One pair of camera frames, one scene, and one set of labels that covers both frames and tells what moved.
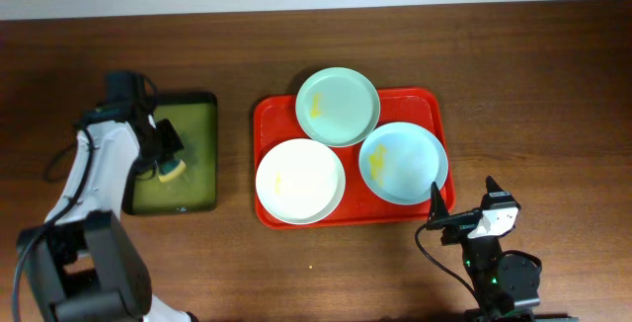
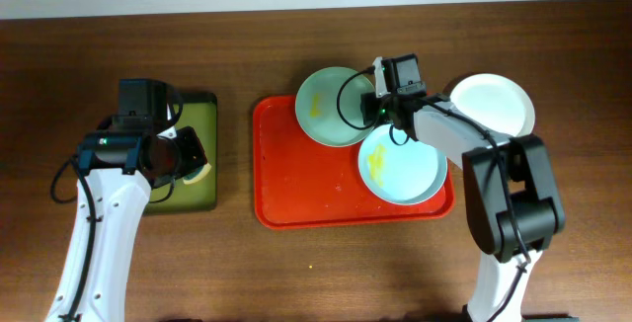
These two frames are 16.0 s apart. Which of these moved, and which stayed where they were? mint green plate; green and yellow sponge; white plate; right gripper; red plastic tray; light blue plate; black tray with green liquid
Moved: right gripper; white plate; green and yellow sponge
Stayed: light blue plate; black tray with green liquid; red plastic tray; mint green plate
